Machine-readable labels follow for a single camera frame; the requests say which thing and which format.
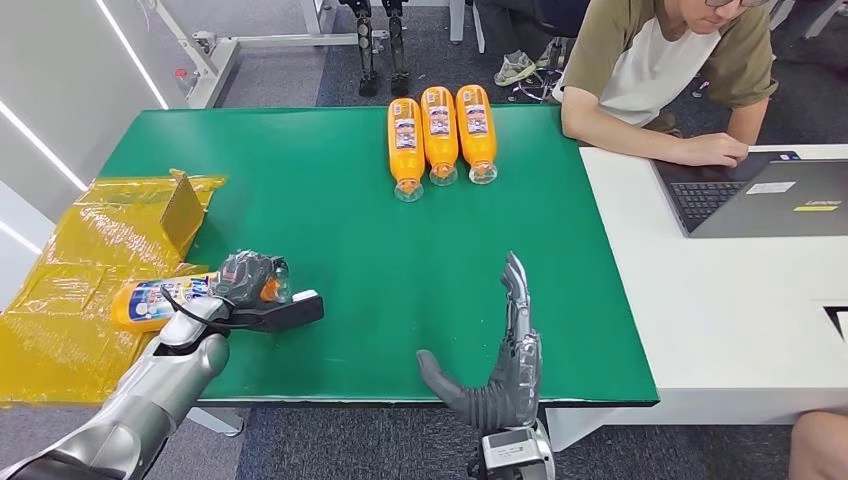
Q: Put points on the orange bottle with label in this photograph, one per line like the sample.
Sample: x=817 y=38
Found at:
x=152 y=301
x=476 y=126
x=405 y=139
x=439 y=129

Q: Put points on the office chair base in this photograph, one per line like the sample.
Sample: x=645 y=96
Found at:
x=538 y=86

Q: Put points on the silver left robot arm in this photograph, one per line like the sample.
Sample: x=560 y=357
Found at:
x=152 y=391

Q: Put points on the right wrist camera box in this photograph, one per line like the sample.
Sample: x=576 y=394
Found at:
x=513 y=457

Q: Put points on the black robot leg stand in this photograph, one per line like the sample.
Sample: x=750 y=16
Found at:
x=397 y=53
x=366 y=53

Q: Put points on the person at laptop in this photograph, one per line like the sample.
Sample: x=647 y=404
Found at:
x=652 y=66

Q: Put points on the grey laptop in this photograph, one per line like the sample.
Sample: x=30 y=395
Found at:
x=768 y=202

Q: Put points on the person's right hand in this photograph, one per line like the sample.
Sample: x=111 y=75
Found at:
x=714 y=149

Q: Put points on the white desk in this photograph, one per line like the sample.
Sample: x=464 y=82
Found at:
x=729 y=291

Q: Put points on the green table mat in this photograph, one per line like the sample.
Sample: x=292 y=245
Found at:
x=371 y=265

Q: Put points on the yellow taped cardboard box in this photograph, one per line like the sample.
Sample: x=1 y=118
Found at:
x=66 y=265

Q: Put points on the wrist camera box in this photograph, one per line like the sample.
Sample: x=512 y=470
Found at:
x=513 y=457
x=285 y=314

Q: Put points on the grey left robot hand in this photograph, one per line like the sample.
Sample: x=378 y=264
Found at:
x=248 y=278

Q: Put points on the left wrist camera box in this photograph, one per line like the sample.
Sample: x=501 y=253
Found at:
x=285 y=314

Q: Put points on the seated person with sneakers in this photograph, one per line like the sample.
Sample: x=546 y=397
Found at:
x=511 y=67

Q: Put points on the white metal frame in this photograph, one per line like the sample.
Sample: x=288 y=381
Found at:
x=215 y=60

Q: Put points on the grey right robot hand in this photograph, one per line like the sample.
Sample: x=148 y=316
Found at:
x=510 y=384

